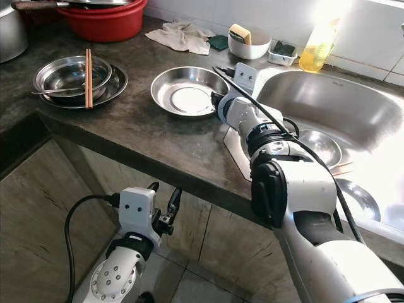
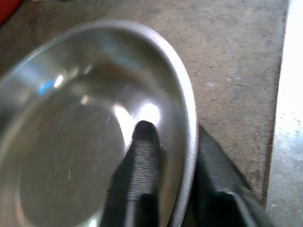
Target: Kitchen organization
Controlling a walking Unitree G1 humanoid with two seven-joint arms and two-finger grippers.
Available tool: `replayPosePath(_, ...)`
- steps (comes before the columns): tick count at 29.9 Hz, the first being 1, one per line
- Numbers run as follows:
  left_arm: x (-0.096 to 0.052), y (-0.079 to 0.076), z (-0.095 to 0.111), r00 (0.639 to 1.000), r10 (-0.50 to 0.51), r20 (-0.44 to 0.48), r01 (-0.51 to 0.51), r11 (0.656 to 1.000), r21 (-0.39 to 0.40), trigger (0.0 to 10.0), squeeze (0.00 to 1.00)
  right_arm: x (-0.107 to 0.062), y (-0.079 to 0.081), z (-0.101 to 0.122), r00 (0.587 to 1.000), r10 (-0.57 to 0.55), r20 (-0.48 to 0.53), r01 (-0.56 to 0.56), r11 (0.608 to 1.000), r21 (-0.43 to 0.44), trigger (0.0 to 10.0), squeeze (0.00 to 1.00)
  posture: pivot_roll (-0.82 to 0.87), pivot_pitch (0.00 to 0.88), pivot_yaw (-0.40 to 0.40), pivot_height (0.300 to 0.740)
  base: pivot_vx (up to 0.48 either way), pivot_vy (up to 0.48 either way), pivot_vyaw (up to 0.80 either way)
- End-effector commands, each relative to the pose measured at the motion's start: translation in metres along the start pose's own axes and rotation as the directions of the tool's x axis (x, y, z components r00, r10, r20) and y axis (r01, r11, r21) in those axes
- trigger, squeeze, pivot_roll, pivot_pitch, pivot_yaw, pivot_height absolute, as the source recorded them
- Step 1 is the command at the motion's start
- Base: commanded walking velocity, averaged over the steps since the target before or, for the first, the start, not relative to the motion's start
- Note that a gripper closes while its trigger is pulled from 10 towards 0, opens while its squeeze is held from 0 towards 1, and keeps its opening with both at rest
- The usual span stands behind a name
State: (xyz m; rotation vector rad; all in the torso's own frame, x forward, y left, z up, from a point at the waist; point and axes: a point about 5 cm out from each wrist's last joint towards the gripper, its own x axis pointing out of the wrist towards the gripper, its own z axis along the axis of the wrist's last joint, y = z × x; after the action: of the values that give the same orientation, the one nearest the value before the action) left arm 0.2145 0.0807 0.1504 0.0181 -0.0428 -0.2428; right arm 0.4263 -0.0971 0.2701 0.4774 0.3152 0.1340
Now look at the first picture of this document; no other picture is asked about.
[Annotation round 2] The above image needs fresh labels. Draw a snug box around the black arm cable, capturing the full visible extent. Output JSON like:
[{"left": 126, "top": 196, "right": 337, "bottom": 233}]
[
  {"left": 212, "top": 65, "right": 368, "bottom": 247},
  {"left": 66, "top": 194, "right": 124, "bottom": 303}
]

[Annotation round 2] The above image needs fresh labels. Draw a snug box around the crumpled beige dish cloth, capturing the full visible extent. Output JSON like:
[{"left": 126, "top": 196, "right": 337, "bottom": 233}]
[{"left": 145, "top": 20, "right": 216, "bottom": 56}]

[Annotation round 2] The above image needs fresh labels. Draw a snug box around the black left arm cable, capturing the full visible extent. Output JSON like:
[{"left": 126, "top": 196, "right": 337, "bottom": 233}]
[{"left": 66, "top": 194, "right": 124, "bottom": 303}]

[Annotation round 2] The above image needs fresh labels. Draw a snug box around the stainless steel spoon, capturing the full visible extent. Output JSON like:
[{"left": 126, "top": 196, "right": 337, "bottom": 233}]
[{"left": 37, "top": 87, "right": 87, "bottom": 97}]

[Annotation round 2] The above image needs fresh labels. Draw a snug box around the small clear plastic container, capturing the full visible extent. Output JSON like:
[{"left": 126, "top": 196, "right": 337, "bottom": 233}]
[{"left": 266, "top": 40, "right": 298, "bottom": 68}]

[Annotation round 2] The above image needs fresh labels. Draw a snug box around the large aluminium pot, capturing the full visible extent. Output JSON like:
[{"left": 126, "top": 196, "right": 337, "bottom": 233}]
[{"left": 0, "top": 0, "right": 30, "bottom": 64}]

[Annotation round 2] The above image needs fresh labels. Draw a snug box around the green scouring pad in container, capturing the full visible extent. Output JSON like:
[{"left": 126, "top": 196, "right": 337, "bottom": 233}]
[{"left": 271, "top": 41, "right": 295, "bottom": 57}]

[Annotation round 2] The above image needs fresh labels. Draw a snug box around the yellow sponge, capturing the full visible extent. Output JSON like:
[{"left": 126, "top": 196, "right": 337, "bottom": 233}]
[{"left": 229, "top": 23, "right": 253, "bottom": 45}]

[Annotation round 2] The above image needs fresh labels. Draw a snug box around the domed stainless steel lid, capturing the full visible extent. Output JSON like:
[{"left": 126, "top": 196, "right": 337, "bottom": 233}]
[{"left": 66, "top": 0, "right": 140, "bottom": 9}]

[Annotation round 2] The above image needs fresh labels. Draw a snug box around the pan with wooden handle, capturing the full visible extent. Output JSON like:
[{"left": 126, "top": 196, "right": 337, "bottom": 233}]
[{"left": 11, "top": 1, "right": 71, "bottom": 11}]

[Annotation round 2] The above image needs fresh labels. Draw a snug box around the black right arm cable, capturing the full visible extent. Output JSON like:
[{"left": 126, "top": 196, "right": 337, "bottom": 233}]
[{"left": 212, "top": 65, "right": 368, "bottom": 247}]

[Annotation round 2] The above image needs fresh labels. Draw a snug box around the grey wood grain cabinet front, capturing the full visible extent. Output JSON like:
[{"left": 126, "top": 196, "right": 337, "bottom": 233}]
[{"left": 0, "top": 136, "right": 310, "bottom": 303}]

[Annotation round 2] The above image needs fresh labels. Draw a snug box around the stainless steel bowl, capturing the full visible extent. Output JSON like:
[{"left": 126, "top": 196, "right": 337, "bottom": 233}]
[
  {"left": 334, "top": 178, "right": 382, "bottom": 222},
  {"left": 296, "top": 129, "right": 343, "bottom": 170},
  {"left": 33, "top": 55, "right": 114, "bottom": 100}
]

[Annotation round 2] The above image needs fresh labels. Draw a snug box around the yellow dish soap bottle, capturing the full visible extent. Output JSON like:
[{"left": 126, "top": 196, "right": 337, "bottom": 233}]
[{"left": 298, "top": 18, "right": 342, "bottom": 74}]

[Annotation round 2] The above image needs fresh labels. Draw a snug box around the white plastic bowl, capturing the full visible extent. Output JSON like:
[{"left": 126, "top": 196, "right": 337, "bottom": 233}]
[{"left": 228, "top": 27, "right": 273, "bottom": 61}]

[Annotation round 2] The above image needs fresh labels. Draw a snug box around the loose green scouring pad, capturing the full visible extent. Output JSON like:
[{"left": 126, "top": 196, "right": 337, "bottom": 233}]
[{"left": 206, "top": 35, "right": 230, "bottom": 52}]

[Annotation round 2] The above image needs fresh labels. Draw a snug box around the shallow stainless steel plate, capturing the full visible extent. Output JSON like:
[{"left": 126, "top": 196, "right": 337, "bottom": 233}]
[
  {"left": 37, "top": 59, "right": 129, "bottom": 110},
  {"left": 150, "top": 66, "right": 232, "bottom": 119}
]

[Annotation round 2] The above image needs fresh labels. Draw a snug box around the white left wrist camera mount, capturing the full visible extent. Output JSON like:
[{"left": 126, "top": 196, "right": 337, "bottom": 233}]
[{"left": 121, "top": 187, "right": 159, "bottom": 251}]

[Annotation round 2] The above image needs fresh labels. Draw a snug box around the red plastic basin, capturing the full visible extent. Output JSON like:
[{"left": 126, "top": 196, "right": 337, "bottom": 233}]
[{"left": 56, "top": 0, "right": 146, "bottom": 44}]

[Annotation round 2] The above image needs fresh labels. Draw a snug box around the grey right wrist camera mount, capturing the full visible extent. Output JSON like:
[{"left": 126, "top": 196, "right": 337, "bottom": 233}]
[{"left": 232, "top": 62, "right": 260, "bottom": 97}]

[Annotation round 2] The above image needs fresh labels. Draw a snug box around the wooden chopstick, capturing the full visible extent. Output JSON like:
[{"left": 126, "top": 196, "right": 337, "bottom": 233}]
[
  {"left": 331, "top": 162, "right": 355, "bottom": 177},
  {"left": 86, "top": 49, "right": 94, "bottom": 109},
  {"left": 84, "top": 49, "right": 91, "bottom": 109}
]

